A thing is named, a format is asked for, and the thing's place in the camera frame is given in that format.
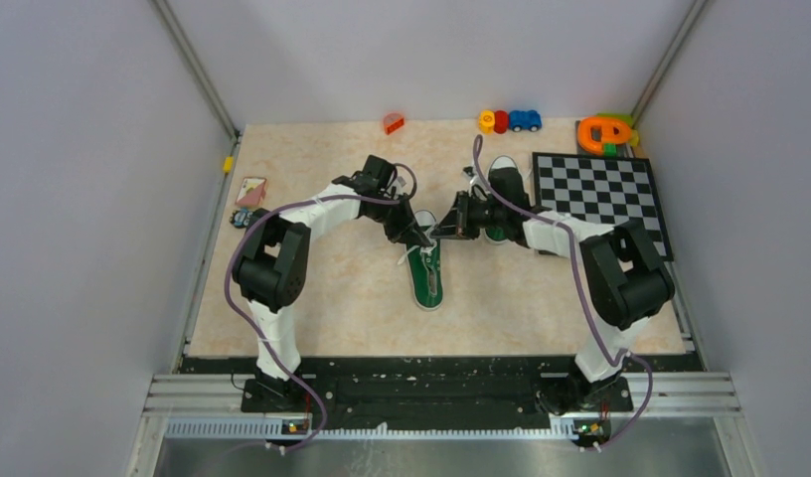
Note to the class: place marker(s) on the blue toy car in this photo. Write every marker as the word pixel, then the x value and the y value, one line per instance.
pixel 520 120

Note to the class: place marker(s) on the red toy block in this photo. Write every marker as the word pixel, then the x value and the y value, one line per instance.
pixel 501 121

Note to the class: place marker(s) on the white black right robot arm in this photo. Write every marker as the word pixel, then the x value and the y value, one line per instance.
pixel 620 277

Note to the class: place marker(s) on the orange toy brick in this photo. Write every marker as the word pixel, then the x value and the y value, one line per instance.
pixel 392 122

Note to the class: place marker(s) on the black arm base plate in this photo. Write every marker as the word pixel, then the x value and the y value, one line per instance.
pixel 441 394

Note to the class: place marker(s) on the orange green ring toy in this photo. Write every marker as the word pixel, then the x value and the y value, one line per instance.
pixel 606 134

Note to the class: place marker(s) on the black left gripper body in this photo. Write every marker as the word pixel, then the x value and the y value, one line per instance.
pixel 396 218

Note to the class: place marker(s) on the black white chessboard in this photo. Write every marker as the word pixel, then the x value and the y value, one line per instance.
pixel 602 190

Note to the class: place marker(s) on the aluminium frame rail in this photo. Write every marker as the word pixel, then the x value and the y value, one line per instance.
pixel 207 406

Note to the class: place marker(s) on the yellow toy block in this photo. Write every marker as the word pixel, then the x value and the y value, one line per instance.
pixel 486 121

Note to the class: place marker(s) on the green canvas sneaker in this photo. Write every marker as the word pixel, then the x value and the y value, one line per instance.
pixel 424 265
pixel 504 224

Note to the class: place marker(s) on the yellow clip on frame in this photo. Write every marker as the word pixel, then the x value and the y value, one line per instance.
pixel 228 165

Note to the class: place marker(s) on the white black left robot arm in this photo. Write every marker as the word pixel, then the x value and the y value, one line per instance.
pixel 270 263

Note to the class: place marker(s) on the pink tangram puzzle box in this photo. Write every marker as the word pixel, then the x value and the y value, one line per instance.
pixel 252 192

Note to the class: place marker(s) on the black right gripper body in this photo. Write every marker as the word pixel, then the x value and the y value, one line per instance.
pixel 473 216

